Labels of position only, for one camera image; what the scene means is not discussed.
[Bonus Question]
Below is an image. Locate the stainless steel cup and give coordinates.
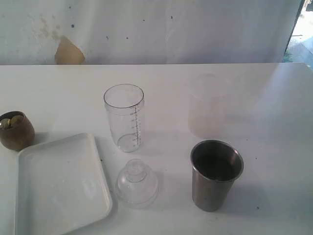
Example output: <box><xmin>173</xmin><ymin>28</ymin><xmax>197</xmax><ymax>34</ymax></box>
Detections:
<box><xmin>190</xmin><ymin>140</ymin><xmax>244</xmax><ymax>212</ymax></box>

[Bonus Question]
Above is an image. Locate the white rectangular tray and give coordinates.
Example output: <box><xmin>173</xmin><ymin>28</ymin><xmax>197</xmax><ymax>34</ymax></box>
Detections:
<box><xmin>14</xmin><ymin>133</ymin><xmax>113</xmax><ymax>235</ymax></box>

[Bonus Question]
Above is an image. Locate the brown wooden cup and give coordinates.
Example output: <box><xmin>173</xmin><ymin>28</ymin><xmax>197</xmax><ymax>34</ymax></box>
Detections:
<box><xmin>0</xmin><ymin>111</ymin><xmax>35</xmax><ymax>151</ymax></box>

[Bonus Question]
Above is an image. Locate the translucent white plastic beaker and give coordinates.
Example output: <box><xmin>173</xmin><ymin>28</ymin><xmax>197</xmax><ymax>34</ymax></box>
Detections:
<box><xmin>188</xmin><ymin>73</ymin><xmax>230</xmax><ymax>139</ymax></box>

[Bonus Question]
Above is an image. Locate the clear plastic shaker cup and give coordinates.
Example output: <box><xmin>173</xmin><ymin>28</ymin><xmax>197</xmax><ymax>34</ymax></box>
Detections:
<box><xmin>103</xmin><ymin>84</ymin><xmax>144</xmax><ymax>153</ymax></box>

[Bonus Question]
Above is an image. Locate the clear plastic shaker lid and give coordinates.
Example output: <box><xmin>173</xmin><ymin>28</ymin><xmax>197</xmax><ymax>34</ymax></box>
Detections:
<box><xmin>115</xmin><ymin>159</ymin><xmax>158</xmax><ymax>209</ymax></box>

